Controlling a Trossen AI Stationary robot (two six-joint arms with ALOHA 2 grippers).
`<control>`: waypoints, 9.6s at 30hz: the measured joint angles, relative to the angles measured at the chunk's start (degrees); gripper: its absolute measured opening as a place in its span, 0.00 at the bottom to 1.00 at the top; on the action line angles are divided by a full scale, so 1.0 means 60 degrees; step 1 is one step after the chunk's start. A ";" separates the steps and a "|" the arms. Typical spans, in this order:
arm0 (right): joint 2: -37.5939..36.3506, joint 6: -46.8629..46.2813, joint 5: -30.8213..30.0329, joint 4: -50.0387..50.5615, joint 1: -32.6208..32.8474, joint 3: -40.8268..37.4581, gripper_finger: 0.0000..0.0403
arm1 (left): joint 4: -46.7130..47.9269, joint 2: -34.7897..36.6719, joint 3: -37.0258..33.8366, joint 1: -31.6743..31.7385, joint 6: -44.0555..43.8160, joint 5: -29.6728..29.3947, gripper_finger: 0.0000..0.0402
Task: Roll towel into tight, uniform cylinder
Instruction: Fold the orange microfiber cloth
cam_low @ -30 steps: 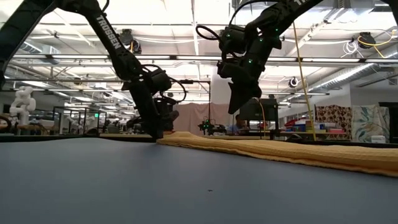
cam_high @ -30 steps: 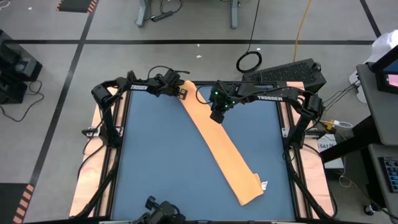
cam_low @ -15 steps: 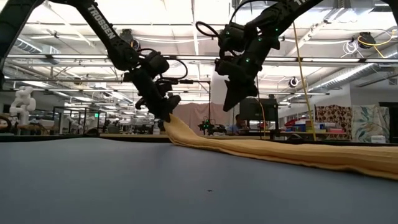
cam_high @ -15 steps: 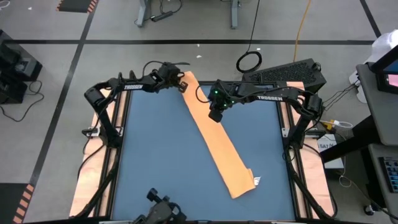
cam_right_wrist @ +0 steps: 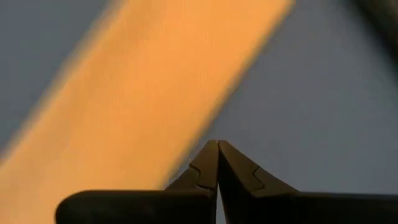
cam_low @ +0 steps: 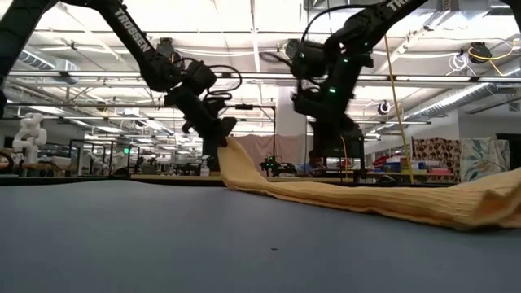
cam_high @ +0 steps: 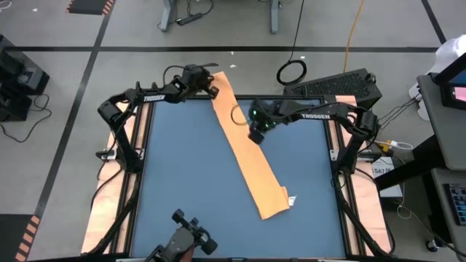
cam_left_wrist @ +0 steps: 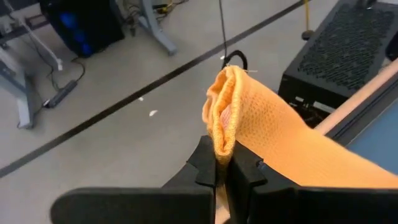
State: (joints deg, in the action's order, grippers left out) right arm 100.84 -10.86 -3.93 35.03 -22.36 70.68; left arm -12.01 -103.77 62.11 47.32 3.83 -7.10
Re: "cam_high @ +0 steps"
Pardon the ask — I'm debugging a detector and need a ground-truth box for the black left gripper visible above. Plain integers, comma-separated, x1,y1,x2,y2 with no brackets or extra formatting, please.
180,62,221,100

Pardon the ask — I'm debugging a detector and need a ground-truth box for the wooden table board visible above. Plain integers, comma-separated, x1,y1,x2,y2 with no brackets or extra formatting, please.
80,95,395,255

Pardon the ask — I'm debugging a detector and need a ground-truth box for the white labelled box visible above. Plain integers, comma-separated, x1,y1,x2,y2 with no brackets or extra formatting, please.
371,156,404,199

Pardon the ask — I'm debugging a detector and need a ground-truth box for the yellow waffle towel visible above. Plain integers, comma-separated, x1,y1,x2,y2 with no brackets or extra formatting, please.
210,71,298,221

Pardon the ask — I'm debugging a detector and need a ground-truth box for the grey table leg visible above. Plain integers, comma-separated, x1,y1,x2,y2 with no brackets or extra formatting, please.
269,0,281,35
159,0,178,33

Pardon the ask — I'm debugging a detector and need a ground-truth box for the black equipment cart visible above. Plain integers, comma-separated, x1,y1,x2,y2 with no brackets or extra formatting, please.
0,34,51,123

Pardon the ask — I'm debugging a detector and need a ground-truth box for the dark keyboard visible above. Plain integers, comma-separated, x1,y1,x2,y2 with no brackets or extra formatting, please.
443,183,466,226

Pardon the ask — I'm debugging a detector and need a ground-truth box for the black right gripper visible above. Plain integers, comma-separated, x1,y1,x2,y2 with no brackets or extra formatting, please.
248,100,280,143

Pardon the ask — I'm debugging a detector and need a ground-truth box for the black laptop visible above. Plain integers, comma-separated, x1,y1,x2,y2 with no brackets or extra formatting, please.
433,52,466,111

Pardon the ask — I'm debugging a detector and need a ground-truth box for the yellow hanging cable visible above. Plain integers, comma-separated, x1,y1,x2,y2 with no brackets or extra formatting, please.
343,0,366,74

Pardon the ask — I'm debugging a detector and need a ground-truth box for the black power strip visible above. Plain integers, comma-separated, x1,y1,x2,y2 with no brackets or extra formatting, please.
175,12,204,27

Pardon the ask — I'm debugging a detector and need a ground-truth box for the black orange striped mat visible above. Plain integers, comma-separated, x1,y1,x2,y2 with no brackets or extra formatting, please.
65,0,117,16
0,213,42,262

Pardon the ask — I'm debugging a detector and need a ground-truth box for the black computer case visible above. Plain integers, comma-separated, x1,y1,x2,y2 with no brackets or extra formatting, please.
283,68,383,110

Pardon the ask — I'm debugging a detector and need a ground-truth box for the white charger cable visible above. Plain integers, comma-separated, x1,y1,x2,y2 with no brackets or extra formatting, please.
376,139,415,151

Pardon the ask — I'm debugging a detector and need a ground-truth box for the black floor cable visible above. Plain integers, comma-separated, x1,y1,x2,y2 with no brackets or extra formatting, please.
0,93,52,143

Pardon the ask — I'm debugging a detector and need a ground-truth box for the white bundle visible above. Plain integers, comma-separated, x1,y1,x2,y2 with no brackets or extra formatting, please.
409,34,466,122

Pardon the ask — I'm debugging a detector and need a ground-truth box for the grey desk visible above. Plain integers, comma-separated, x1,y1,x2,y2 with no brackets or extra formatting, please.
416,72,466,172
431,167,466,255

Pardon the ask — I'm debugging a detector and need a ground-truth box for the black desk leg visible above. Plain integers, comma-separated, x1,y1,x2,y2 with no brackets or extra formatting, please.
374,134,434,190

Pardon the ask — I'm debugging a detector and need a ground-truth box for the black diagonal support strut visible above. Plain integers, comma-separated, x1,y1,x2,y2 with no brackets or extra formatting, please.
333,170,396,258
87,173,141,255

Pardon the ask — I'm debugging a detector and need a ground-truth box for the thin wire loop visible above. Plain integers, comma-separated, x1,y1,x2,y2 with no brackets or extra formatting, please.
230,104,250,127

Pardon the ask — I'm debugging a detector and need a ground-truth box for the black hanging cable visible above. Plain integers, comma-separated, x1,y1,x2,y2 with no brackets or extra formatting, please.
275,0,308,87

